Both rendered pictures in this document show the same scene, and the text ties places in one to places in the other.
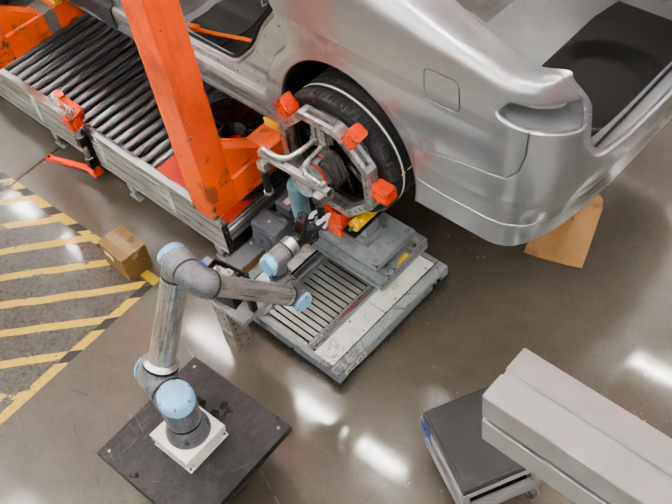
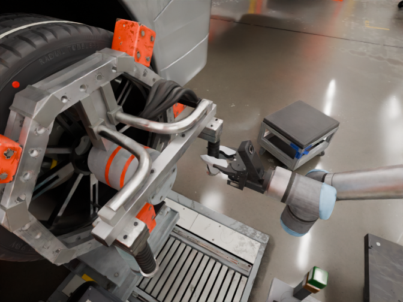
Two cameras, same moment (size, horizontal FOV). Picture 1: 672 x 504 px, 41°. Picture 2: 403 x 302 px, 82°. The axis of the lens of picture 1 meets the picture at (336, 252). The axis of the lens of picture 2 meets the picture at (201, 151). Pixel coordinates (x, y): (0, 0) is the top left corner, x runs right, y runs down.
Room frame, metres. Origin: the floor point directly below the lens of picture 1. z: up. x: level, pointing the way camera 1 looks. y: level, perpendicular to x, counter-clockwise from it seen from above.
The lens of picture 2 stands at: (2.82, 0.47, 1.35)
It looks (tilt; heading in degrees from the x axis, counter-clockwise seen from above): 46 degrees down; 248
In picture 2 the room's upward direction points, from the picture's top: straight up
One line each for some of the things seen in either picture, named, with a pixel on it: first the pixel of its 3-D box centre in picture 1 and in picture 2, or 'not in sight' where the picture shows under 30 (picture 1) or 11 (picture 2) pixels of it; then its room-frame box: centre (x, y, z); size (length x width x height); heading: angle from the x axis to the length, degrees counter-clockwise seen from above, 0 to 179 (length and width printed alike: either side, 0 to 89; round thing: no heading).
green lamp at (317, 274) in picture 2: not in sight; (318, 277); (2.45, 0.41, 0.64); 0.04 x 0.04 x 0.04; 40
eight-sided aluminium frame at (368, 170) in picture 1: (328, 162); (113, 159); (2.89, -0.04, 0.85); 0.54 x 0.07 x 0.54; 40
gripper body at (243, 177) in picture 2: (303, 235); (249, 174); (2.53, 0.12, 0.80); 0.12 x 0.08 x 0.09; 130
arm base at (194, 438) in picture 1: (186, 423); not in sight; (1.95, 0.74, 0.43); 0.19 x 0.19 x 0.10
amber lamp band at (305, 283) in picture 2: not in sight; (312, 282); (2.45, 0.41, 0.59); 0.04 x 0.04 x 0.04; 40
